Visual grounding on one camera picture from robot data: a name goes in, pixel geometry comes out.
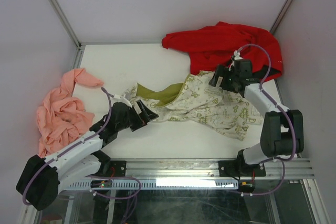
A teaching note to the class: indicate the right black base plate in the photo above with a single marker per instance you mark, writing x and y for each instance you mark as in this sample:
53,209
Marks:
235,168

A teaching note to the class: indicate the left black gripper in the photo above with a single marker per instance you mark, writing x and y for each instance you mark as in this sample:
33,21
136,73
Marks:
146,115

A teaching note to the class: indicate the left aluminium corner post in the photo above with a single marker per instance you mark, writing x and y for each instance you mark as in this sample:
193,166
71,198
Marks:
65,22

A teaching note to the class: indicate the cream green patterned jacket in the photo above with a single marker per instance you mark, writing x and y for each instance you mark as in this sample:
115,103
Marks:
195,100

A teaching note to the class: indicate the aluminium front rail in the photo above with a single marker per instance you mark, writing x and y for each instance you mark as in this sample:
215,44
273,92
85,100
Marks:
297,168

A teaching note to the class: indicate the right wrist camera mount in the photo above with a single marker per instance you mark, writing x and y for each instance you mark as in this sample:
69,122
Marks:
236,56

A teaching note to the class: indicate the pink garment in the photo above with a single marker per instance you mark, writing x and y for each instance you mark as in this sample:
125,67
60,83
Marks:
62,118

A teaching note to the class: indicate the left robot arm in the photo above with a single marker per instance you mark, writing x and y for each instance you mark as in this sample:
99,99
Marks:
44,178

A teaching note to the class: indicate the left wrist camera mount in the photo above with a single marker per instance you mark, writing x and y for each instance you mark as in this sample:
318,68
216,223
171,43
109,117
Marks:
120,99

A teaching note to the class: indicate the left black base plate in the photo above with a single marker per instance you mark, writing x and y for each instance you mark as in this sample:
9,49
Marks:
113,168

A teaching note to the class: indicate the right aluminium corner post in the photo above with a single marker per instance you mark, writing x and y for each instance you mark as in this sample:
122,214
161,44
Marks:
281,15

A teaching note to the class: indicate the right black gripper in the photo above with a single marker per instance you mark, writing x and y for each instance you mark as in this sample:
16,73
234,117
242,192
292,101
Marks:
221,71

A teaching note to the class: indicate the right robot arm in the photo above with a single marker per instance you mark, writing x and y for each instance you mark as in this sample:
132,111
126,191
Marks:
282,133

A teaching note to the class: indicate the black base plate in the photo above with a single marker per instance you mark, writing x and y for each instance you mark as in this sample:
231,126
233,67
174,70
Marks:
235,168
113,168

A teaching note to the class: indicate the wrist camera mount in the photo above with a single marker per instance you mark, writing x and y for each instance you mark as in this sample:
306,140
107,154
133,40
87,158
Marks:
120,99
236,56

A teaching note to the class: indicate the red garment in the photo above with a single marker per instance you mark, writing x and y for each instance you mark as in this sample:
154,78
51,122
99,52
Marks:
211,46

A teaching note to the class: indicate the aluminium corner post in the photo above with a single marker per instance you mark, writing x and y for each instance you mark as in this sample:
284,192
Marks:
281,15
65,22

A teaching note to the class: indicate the white slotted cable duct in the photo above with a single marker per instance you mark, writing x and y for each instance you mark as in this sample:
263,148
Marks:
155,184

